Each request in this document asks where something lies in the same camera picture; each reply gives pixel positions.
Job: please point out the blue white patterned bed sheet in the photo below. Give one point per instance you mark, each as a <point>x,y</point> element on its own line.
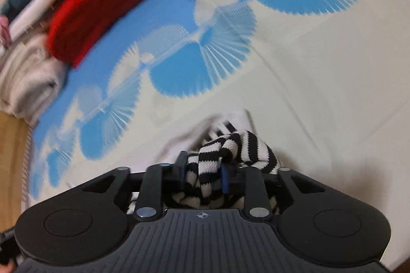
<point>288,68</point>

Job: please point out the white folded quilt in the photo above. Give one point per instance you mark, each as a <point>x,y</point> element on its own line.
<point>28,77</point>

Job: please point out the black white striped sweater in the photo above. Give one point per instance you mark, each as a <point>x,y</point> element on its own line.
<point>211,161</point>

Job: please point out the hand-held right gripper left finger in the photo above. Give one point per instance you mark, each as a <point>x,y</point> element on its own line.
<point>153,186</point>

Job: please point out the pink white folded cloth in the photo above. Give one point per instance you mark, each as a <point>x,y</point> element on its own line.
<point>3,31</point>

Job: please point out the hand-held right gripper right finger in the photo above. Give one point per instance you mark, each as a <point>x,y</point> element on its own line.
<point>253,189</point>

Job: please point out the red folded blanket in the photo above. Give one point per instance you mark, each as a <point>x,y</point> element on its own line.
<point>99,7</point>

